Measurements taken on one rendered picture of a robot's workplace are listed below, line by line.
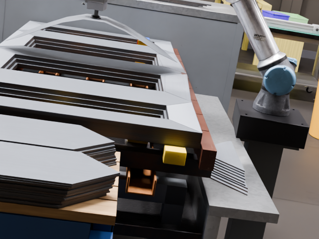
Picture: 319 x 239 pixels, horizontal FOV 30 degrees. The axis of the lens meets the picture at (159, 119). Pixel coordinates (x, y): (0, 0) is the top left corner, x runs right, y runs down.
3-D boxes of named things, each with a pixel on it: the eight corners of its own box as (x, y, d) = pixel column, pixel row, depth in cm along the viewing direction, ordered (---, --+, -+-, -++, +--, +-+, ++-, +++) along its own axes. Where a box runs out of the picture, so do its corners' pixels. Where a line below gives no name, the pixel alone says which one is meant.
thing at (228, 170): (208, 190, 175) (210, 178, 173) (195, 146, 212) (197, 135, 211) (248, 196, 176) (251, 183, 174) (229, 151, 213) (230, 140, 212)
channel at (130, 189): (125, 193, 165) (127, 176, 163) (129, 68, 324) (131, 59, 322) (154, 197, 166) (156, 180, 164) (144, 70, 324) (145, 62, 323)
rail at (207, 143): (199, 169, 166) (202, 149, 164) (167, 58, 321) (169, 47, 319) (213, 171, 166) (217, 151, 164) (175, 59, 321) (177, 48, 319)
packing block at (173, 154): (163, 163, 163) (165, 150, 162) (162, 157, 168) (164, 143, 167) (184, 166, 164) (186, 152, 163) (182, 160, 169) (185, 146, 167)
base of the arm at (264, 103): (286, 109, 249) (292, 86, 246) (291, 118, 235) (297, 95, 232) (251, 102, 250) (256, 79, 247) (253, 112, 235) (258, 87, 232)
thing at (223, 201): (207, 215, 166) (209, 205, 165) (176, 96, 290) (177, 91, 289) (277, 224, 167) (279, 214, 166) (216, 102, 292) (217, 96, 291)
